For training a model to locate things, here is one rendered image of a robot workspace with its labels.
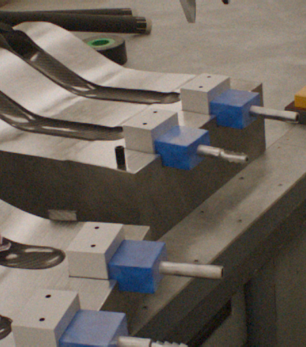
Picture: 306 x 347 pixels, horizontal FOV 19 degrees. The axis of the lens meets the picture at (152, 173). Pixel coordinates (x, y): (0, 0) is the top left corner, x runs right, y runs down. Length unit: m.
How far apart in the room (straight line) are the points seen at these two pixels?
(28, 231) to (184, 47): 0.70
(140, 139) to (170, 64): 0.53
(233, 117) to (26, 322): 0.39
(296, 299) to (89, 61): 0.43
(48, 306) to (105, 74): 0.51
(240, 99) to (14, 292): 0.35
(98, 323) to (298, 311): 0.61
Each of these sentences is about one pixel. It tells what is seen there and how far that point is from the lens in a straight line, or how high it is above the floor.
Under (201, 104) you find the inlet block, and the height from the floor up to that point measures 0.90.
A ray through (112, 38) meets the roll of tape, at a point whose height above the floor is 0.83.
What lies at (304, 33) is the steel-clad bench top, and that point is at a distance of 1.52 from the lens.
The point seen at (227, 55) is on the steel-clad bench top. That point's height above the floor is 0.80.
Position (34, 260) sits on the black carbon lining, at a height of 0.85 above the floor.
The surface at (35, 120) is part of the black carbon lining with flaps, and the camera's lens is 1.05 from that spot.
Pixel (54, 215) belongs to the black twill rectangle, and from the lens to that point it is 0.88.
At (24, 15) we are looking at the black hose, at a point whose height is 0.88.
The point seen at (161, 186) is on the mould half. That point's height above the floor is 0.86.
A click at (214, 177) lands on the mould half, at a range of 1.00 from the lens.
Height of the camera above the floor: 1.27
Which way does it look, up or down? 26 degrees down
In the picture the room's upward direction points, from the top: 7 degrees counter-clockwise
